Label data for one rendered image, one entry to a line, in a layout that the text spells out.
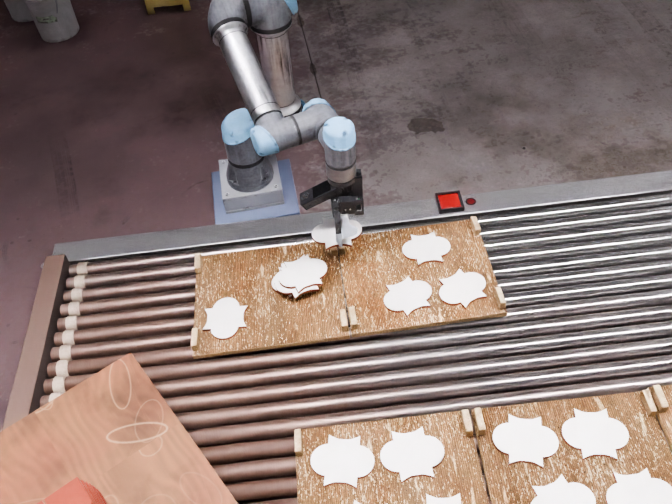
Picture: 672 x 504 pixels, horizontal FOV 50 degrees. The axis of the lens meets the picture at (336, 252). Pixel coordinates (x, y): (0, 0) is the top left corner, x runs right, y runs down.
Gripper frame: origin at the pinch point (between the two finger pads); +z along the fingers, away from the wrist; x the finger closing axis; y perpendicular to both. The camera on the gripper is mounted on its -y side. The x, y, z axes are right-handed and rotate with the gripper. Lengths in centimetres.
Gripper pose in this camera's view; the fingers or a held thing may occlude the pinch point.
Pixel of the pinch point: (336, 230)
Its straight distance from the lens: 195.2
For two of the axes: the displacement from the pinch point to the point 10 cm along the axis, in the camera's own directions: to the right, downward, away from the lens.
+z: 0.4, 6.7, 7.4
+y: 9.9, -1.0, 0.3
